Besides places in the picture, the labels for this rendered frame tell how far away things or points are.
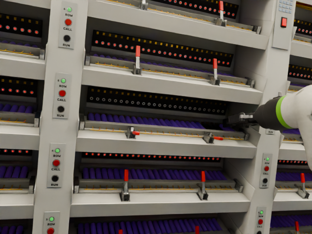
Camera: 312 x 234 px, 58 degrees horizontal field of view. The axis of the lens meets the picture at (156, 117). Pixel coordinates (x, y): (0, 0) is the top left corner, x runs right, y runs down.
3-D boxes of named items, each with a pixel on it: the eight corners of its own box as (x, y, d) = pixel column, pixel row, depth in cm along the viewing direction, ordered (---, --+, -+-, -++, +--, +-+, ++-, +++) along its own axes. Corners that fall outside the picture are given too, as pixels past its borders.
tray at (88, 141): (253, 159, 99) (261, 134, 95) (74, 151, 79) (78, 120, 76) (225, 134, 116) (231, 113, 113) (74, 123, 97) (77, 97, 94)
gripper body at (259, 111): (285, 103, 83) (263, 108, 92) (262, 100, 80) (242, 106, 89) (286, 128, 82) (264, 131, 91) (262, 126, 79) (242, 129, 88)
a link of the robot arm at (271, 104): (276, 131, 73) (303, 133, 76) (275, 87, 75) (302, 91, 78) (261, 132, 79) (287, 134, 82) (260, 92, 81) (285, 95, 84)
